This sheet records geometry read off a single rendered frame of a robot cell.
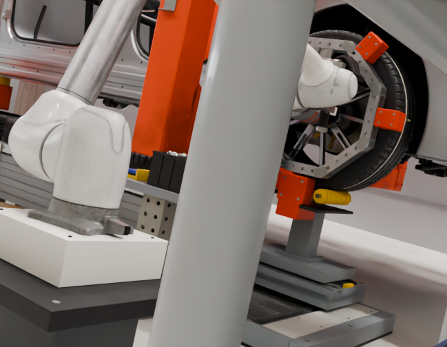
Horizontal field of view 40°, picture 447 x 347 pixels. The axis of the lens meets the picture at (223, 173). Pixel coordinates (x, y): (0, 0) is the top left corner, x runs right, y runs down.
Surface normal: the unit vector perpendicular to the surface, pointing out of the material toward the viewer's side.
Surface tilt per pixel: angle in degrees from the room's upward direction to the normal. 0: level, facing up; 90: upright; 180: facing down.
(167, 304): 90
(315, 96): 137
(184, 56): 90
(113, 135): 69
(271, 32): 90
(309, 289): 90
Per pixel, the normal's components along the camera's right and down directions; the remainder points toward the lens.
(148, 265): 0.78, 0.21
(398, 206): -0.59, -0.07
